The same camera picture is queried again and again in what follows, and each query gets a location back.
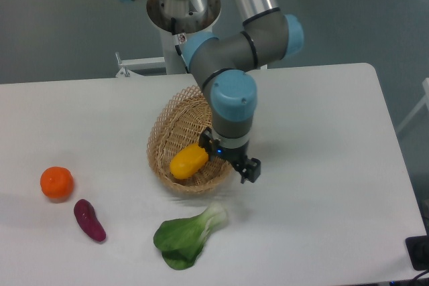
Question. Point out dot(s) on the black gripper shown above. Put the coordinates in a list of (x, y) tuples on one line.
[(232, 150)]

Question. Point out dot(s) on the yellow mango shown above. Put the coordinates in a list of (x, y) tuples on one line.
[(188, 161)]

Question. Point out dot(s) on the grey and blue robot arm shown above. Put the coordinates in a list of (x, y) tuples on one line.
[(221, 68)]

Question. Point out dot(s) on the woven wicker basket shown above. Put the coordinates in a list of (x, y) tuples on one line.
[(172, 148)]

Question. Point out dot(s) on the green bok choy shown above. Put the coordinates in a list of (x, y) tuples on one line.
[(182, 240)]

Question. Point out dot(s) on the purple sweet potato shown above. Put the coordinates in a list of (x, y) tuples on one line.
[(87, 220)]

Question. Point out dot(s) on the orange tangerine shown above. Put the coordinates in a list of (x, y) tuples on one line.
[(57, 182)]

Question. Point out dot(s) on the black device at table edge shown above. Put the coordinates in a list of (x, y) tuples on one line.
[(417, 247)]

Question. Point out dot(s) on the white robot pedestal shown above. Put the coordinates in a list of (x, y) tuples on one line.
[(176, 21)]

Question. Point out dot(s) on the white frame at right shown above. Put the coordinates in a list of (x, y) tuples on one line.
[(412, 115)]

